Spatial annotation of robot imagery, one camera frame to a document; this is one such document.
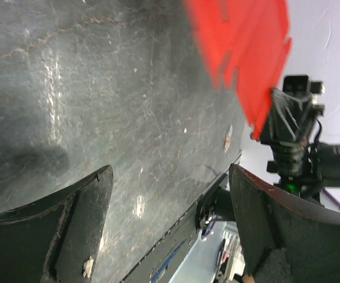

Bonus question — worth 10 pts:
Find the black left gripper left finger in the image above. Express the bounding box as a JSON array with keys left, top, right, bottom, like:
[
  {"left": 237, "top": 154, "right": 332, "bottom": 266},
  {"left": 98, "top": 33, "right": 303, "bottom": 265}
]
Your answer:
[{"left": 0, "top": 165, "right": 113, "bottom": 282}]

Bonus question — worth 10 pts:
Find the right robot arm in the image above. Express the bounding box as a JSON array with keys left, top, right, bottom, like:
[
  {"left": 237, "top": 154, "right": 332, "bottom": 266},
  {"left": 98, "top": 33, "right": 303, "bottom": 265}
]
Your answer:
[{"left": 259, "top": 75, "right": 340, "bottom": 203}]

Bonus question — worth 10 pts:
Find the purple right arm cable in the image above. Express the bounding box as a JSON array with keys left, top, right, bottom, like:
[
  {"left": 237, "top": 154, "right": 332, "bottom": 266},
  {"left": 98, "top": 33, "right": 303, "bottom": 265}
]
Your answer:
[{"left": 321, "top": 188, "right": 340, "bottom": 216}]

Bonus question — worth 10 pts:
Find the red paper box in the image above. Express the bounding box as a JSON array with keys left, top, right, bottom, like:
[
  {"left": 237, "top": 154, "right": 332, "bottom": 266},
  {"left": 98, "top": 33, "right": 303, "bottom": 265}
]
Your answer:
[{"left": 184, "top": 0, "right": 292, "bottom": 140}]

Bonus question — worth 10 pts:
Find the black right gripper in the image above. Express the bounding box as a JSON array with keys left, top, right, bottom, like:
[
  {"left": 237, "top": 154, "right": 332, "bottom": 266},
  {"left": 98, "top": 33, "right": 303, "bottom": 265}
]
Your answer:
[{"left": 259, "top": 75, "right": 325, "bottom": 177}]

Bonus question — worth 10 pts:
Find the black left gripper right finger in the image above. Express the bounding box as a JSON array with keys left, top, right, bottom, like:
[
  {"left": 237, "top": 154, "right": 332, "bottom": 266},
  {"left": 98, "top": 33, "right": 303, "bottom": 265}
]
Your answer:
[{"left": 229, "top": 164, "right": 340, "bottom": 282}]

